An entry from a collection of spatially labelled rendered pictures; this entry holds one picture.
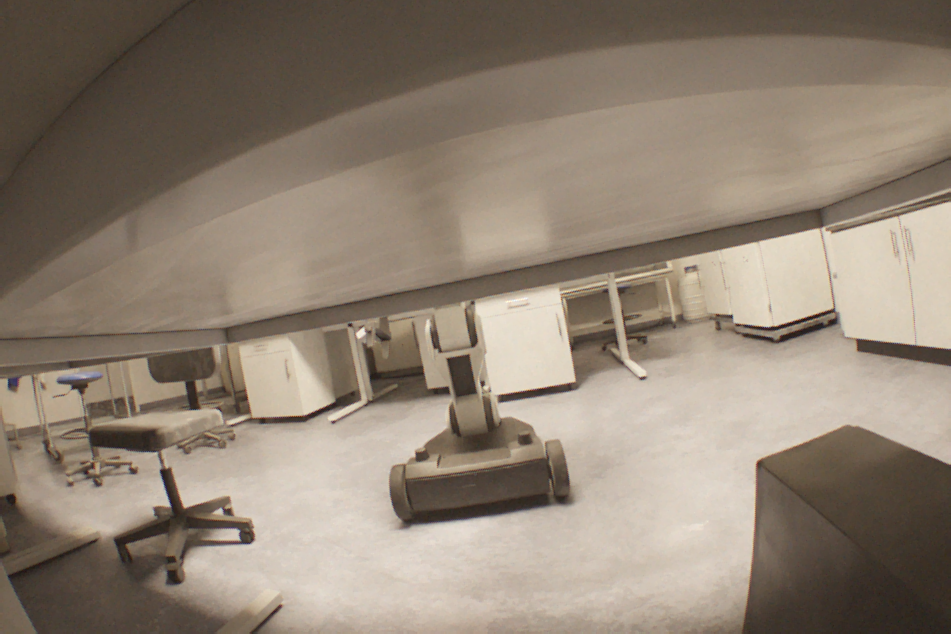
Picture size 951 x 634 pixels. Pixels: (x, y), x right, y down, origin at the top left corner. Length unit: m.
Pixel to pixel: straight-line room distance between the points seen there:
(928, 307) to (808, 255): 1.57
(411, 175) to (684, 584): 0.96
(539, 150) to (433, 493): 1.29
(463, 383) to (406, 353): 4.05
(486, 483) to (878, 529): 1.15
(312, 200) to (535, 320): 2.72
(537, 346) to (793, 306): 1.98
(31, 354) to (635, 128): 0.81
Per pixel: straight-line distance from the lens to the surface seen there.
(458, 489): 1.39
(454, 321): 1.42
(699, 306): 5.55
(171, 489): 1.66
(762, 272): 3.26
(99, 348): 0.86
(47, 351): 0.81
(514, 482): 1.38
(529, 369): 2.93
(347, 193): 0.20
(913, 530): 0.46
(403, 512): 1.44
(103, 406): 6.83
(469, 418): 1.54
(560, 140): 0.19
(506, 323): 2.90
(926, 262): 2.14
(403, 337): 5.55
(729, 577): 1.03
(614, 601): 0.99
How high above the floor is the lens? 0.67
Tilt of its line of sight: 5 degrees up
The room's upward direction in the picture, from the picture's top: 10 degrees counter-clockwise
